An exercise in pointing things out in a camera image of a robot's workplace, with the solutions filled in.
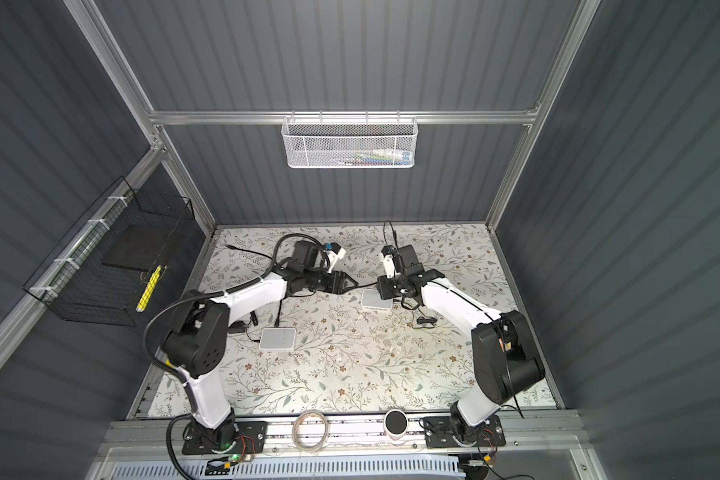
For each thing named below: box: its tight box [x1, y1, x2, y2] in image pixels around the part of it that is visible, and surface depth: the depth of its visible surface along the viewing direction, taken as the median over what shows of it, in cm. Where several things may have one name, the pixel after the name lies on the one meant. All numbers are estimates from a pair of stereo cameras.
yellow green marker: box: [135, 265, 163, 313], surface depth 71 cm
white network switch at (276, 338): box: [258, 327, 297, 351], surface depth 91 cm
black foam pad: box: [102, 224, 176, 272], surface depth 77 cm
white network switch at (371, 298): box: [361, 289, 392, 309], surface depth 99 cm
